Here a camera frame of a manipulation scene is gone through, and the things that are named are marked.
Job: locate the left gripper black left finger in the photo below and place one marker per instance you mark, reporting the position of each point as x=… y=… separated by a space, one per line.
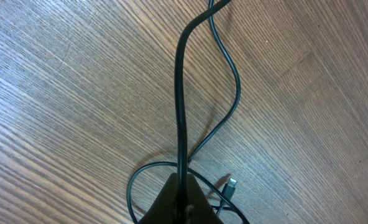
x=163 y=208

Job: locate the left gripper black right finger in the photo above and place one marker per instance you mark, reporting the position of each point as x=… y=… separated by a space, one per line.
x=198 y=209

